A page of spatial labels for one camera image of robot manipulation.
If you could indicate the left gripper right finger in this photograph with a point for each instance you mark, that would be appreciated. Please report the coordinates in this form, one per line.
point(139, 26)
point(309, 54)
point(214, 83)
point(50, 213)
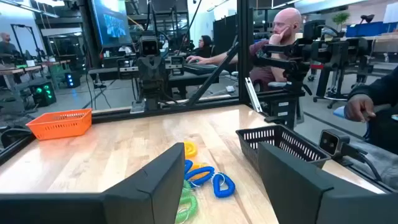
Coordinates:
point(295, 193)

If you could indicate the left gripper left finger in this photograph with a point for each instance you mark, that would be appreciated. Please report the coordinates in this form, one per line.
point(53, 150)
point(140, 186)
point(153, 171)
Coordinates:
point(140, 202)

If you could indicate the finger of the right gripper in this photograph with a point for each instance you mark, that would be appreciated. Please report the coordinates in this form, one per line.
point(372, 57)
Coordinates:
point(145, 73)
point(159, 73)

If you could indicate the black slotted plastic basket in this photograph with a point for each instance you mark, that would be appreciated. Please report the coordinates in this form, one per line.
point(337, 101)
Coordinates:
point(245, 152)

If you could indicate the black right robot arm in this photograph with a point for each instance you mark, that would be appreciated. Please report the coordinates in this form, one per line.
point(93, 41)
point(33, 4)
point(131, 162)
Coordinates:
point(151, 99)

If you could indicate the black desk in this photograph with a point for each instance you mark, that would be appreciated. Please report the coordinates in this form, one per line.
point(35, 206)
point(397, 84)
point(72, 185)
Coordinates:
point(186, 79)

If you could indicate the black keyboard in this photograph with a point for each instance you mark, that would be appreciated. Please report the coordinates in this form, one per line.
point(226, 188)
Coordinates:
point(199, 69)

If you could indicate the person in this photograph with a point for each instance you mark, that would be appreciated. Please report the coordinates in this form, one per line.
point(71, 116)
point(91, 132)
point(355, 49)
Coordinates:
point(205, 46)
point(6, 46)
point(382, 90)
point(286, 21)

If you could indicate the computer tower blue lights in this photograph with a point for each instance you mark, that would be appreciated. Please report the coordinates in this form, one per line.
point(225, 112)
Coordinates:
point(72, 80)

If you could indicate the computer tower green lights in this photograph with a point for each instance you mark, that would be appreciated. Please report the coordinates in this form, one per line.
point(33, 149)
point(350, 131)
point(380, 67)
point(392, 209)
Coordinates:
point(43, 93)

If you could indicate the orange plastic basket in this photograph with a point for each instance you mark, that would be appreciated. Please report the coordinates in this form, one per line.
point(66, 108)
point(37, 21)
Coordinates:
point(62, 127)

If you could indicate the silver aluminium extrusion bar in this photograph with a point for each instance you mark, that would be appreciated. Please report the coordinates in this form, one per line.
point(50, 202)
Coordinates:
point(252, 95)

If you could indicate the black robot rig stand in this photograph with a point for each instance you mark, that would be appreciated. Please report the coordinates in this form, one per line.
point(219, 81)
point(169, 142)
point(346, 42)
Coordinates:
point(295, 65)
point(339, 53)

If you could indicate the potted background plant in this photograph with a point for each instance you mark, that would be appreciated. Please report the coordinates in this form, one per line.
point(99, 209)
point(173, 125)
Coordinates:
point(341, 18)

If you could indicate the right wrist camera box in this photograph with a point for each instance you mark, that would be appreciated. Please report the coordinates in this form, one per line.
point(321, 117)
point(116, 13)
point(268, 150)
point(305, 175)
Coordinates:
point(149, 46)

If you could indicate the silver arm base bracket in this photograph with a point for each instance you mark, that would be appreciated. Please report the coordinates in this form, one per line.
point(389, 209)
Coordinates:
point(137, 107)

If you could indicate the large wall display screen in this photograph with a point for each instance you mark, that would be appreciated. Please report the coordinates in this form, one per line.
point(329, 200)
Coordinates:
point(112, 25)

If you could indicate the grey table-level camera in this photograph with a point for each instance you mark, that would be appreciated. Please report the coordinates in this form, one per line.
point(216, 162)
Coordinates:
point(331, 143)

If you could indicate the black aluminium table frame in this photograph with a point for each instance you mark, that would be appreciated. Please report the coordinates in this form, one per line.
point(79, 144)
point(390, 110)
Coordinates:
point(245, 62)

